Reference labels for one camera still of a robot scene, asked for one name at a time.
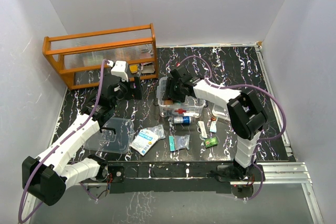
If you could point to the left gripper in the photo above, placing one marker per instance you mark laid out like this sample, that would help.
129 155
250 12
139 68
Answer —
136 93

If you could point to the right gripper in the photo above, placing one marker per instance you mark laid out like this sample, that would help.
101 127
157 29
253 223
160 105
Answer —
169 93

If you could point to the brown bottle orange cap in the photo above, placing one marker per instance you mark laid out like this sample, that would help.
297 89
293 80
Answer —
168 102

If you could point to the clear first aid box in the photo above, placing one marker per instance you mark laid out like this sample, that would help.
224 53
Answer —
191 107

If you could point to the white blue medicine packet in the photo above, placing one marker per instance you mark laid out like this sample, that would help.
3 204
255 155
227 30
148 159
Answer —
144 141

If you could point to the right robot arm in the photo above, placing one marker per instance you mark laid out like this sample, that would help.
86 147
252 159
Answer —
246 114

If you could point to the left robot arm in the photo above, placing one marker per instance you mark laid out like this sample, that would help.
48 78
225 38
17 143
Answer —
48 175

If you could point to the yellow item on shelf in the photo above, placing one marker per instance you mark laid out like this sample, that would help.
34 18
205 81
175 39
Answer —
133 68

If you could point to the cardboard box on shelf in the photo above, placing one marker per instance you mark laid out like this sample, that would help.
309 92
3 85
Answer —
147 68

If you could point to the blue white spray can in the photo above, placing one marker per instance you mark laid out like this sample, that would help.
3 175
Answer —
185 120

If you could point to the clear divider tray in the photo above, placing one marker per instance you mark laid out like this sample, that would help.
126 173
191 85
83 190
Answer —
220 113

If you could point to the clear bag teal header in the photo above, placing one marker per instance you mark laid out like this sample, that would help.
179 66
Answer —
177 143

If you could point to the white teal ointment tube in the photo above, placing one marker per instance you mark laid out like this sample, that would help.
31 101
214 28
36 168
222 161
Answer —
213 128

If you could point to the orange wooden shelf rack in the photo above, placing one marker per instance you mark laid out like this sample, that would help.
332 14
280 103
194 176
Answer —
72 55

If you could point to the green small packet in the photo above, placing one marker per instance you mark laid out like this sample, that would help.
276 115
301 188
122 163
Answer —
210 142

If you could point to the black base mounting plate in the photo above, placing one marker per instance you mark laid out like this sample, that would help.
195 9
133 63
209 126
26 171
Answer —
181 176

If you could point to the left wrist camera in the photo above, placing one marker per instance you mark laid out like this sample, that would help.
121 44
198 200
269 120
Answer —
119 69

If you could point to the clear box lid with handle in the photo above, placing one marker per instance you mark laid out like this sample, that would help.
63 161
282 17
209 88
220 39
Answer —
114 137

